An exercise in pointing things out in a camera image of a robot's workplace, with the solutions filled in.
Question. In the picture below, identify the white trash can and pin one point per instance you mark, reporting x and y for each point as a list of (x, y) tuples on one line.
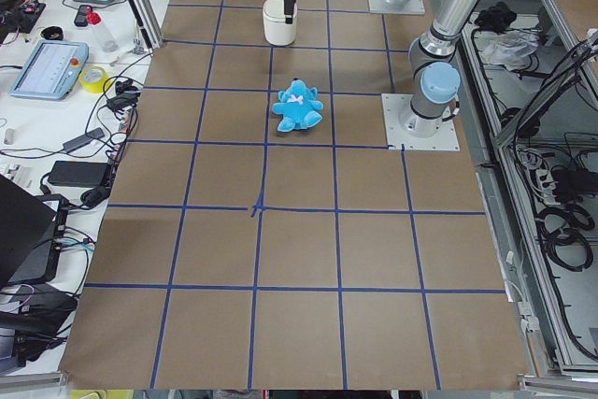
[(276, 31)]

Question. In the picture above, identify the blue teddy bear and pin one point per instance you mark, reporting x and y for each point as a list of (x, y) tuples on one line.
[(299, 107)]

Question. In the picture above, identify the clear bottle red cap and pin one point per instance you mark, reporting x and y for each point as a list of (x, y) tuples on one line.
[(101, 32)]

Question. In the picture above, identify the black phone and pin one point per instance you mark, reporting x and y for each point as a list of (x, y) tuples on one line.
[(80, 20)]

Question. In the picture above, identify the yellow tape roll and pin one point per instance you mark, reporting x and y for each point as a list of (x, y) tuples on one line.
[(93, 79)]

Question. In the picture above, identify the black small bowl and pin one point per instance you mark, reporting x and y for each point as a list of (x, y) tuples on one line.
[(54, 33)]

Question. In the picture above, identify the teach pendant near front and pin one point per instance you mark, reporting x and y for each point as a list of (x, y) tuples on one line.
[(51, 70)]

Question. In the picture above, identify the black power adapter brick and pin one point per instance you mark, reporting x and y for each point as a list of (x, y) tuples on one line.
[(78, 174)]

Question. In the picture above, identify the black laptop computer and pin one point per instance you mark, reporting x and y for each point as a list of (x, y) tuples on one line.
[(31, 227)]

